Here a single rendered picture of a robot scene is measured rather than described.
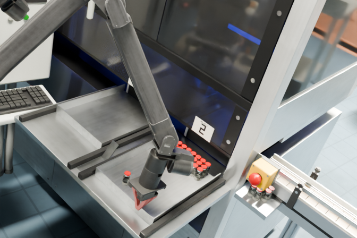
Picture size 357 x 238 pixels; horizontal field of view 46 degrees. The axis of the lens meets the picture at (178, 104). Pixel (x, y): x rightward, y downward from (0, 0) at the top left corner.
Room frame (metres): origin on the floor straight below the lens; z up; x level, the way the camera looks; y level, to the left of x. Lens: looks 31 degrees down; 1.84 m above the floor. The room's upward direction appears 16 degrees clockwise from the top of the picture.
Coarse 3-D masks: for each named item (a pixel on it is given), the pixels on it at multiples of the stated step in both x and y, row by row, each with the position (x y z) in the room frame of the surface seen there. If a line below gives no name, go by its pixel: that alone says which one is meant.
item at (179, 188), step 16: (144, 144) 1.19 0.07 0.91; (112, 160) 1.06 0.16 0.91; (128, 160) 1.12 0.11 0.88; (144, 160) 1.14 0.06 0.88; (96, 176) 1.00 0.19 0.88; (112, 176) 1.02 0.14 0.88; (176, 176) 1.11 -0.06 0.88; (208, 176) 1.16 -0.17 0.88; (128, 192) 0.97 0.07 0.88; (160, 192) 1.01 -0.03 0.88; (176, 192) 1.03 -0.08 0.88; (192, 192) 1.02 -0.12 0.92; (144, 208) 0.93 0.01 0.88; (160, 208) 0.95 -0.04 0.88
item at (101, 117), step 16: (96, 96) 1.42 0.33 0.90; (112, 96) 1.48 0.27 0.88; (128, 96) 1.51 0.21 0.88; (64, 112) 1.24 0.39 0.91; (80, 112) 1.31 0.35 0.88; (96, 112) 1.34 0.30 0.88; (112, 112) 1.37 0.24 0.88; (128, 112) 1.40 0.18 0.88; (80, 128) 1.19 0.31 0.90; (96, 128) 1.24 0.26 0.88; (112, 128) 1.27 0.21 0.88; (128, 128) 1.30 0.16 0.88; (144, 128) 1.30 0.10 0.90; (96, 144) 1.14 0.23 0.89
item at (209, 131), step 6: (198, 120) 1.24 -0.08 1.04; (192, 126) 1.25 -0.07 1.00; (198, 126) 1.24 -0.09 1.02; (204, 126) 1.22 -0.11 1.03; (210, 126) 1.21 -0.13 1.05; (198, 132) 1.23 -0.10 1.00; (204, 132) 1.22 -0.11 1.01; (210, 132) 1.21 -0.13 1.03; (204, 138) 1.22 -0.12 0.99; (210, 138) 1.20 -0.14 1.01
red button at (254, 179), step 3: (252, 174) 1.07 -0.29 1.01; (255, 174) 1.07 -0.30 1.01; (258, 174) 1.08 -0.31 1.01; (249, 177) 1.07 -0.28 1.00; (252, 177) 1.06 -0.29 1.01; (255, 177) 1.06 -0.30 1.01; (258, 177) 1.06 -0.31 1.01; (249, 180) 1.07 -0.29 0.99; (252, 180) 1.06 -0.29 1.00; (255, 180) 1.06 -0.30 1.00; (258, 180) 1.06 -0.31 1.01; (252, 183) 1.06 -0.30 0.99; (255, 183) 1.06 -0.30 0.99; (258, 183) 1.06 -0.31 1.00
